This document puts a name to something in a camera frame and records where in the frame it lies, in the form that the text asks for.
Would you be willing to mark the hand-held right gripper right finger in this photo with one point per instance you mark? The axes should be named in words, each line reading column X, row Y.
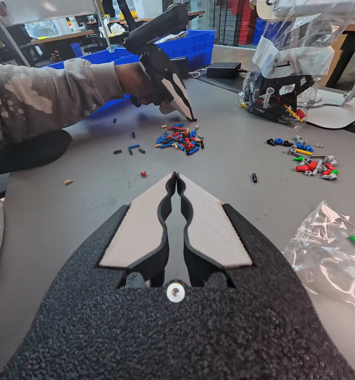
column 216, row 234

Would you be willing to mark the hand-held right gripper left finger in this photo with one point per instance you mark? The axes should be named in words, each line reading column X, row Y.
column 136, row 231

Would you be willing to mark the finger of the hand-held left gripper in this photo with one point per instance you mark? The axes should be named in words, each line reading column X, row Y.
column 184, row 92
column 177, row 99

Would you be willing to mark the pile of mixed toy pins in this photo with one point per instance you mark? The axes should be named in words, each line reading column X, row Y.
column 183, row 142

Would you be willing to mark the person's left forearm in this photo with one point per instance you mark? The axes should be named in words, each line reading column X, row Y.
column 46, row 95

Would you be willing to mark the person's left hand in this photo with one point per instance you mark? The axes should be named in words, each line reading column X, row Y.
column 133, row 80

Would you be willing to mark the black box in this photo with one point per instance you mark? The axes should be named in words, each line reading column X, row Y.
column 182, row 66

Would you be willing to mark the large blue storage bin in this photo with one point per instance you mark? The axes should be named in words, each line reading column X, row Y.
column 195, row 47

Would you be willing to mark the black power adapter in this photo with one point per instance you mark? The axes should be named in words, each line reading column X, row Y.
column 223, row 70

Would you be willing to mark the clear acrylic panel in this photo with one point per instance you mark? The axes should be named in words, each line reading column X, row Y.
column 106, row 35

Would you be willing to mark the long blue storage tray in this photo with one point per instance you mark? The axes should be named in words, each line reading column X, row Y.
column 106, row 56

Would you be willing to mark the small blue basket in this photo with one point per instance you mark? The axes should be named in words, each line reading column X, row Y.
column 76, row 50

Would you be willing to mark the shelf of red and blue bins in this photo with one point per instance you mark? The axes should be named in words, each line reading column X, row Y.
column 243, row 20

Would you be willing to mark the clear bag of toy parts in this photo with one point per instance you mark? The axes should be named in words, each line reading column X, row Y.
column 272, row 101

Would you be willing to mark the wooden workbench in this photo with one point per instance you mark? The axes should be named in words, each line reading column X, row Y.
column 64, row 36

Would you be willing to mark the crumpled clear plastic bag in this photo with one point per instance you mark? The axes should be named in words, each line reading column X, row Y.
column 329, row 261

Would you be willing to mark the clear bag with white labels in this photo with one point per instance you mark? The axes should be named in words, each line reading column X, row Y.
column 296, row 59

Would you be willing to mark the pile of assorted toy connectors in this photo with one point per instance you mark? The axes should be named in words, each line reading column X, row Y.
column 311, row 166

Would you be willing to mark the white stand base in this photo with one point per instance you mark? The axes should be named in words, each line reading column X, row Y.
column 338, row 114

